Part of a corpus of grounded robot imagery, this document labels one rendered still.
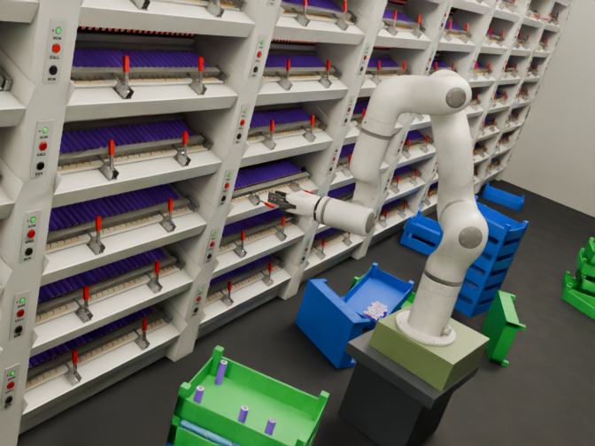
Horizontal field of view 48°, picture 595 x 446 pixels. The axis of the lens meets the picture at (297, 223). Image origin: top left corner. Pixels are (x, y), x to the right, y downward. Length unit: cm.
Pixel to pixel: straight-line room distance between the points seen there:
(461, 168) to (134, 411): 116
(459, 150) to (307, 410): 80
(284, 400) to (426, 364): 53
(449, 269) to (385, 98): 53
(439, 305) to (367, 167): 48
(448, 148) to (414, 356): 63
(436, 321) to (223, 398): 73
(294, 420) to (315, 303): 97
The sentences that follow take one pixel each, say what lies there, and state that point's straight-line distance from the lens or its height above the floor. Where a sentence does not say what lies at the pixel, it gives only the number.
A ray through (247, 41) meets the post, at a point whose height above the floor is 106.
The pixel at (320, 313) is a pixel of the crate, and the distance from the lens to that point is 254.
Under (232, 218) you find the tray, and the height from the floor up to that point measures 50.
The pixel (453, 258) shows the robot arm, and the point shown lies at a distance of 196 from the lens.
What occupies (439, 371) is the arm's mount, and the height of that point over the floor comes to 34.
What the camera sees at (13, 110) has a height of 91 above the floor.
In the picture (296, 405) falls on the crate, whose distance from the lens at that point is 169.
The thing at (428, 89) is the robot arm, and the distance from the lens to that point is 181.
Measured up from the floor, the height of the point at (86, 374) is 12.
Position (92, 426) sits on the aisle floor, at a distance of 201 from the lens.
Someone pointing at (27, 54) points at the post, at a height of 101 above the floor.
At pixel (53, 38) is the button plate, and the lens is 139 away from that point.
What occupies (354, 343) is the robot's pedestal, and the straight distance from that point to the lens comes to 211.
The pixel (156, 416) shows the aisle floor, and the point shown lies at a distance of 207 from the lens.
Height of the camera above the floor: 133
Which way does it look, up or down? 21 degrees down
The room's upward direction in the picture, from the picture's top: 17 degrees clockwise
